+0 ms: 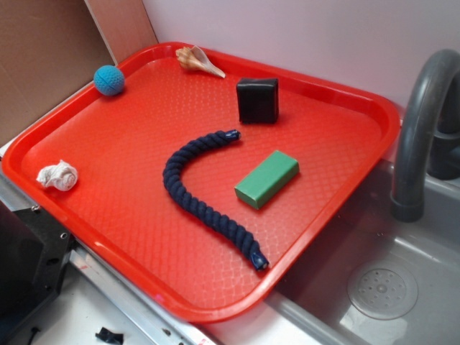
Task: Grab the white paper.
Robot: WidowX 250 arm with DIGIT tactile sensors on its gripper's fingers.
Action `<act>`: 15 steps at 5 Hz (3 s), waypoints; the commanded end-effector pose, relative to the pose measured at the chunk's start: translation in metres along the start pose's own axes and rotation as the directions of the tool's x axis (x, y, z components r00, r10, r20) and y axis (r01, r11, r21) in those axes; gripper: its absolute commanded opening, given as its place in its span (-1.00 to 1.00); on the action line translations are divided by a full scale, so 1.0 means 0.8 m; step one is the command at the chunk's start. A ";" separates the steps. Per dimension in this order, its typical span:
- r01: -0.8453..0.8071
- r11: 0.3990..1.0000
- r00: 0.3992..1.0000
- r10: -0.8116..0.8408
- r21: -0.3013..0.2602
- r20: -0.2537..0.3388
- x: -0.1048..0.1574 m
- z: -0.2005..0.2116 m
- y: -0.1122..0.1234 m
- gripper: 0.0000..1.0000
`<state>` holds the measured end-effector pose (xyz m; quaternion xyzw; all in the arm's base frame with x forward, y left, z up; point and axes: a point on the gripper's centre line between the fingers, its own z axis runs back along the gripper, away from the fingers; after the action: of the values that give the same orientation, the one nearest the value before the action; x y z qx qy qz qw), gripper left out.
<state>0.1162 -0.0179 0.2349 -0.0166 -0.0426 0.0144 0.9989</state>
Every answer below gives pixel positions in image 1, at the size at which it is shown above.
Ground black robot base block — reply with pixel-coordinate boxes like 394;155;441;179
1;203;74;344

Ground crumpled white paper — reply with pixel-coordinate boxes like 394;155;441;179
36;160;78;191

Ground red plastic tray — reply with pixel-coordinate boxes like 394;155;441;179
2;42;400;323

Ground green rectangular block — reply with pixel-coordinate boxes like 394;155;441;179
234;150;300;210

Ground black square cushion block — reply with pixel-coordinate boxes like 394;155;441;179
236;78;279;124

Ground beige conch seashell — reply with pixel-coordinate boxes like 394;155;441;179
175;46;226;78

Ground blue dimpled ball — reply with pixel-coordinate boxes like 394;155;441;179
93;65;125;96

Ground grey toy sink basin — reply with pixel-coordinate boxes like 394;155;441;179
267;161;459;344

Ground grey toy faucet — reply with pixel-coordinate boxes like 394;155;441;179
390;49;459;222

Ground black tape scrap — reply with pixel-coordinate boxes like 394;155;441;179
95;327;124;345

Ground brown cardboard panel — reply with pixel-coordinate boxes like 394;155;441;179
1;1;157;145

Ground dark blue twisted rope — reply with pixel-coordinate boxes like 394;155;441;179
162;129;270;272

